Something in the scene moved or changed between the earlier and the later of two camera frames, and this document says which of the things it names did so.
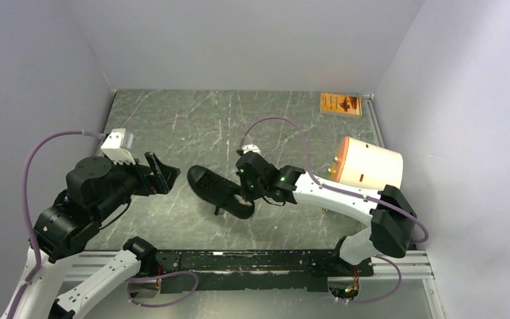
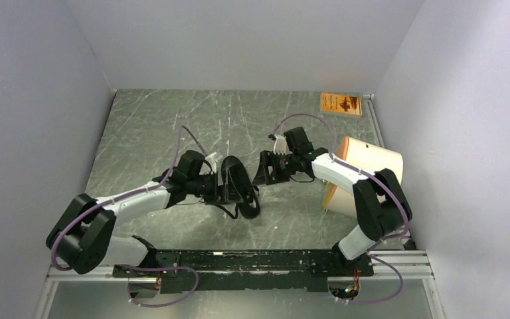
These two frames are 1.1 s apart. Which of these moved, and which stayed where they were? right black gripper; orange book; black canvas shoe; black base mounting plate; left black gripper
Moved: black canvas shoe; right black gripper; left black gripper
Stayed: orange book; black base mounting plate
